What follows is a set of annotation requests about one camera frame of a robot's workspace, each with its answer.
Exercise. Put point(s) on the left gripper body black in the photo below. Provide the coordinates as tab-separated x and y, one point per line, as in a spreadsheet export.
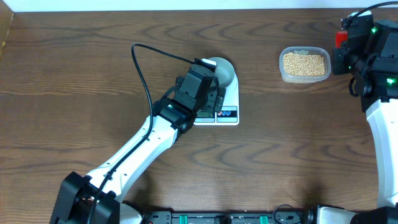
212	102

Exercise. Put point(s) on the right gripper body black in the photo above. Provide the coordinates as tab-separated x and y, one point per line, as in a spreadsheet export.
344	62

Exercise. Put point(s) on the orange measuring scoop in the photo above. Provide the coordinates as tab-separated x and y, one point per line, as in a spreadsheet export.
340	37

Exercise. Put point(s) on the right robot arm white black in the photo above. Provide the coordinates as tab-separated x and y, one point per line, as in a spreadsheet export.
368	50

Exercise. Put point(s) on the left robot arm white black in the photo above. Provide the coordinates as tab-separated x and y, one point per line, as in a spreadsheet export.
98	196

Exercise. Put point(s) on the white digital kitchen scale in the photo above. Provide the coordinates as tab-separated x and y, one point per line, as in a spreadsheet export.
229	114

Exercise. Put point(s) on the grey white bowl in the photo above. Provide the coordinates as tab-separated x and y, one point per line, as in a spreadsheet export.
224	71

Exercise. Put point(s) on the clear plastic container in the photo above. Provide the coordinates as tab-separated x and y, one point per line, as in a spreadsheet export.
305	51

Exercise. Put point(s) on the yellow soybeans in container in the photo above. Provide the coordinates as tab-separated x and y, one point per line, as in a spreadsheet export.
304	65

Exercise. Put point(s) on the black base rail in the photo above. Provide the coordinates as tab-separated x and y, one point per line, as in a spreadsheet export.
283	214

